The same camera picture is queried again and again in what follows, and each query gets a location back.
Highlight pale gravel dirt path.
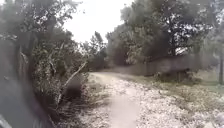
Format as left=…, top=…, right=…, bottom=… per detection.
left=78, top=71, right=224, bottom=128

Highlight bare fallen branch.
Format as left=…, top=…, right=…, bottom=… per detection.
left=55, top=60, right=88, bottom=106

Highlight row of trees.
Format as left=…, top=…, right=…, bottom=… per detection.
left=105, top=0, right=224, bottom=68

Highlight dense trees and bushes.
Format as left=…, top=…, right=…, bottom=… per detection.
left=0, top=0, right=109, bottom=128

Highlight grass verge with weeds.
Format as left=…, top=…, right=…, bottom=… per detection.
left=114, top=72, right=224, bottom=125

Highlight pole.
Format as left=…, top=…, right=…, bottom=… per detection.
left=218, top=49, right=224, bottom=85

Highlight grey wall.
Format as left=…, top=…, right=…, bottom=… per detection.
left=143, top=53, right=214, bottom=77

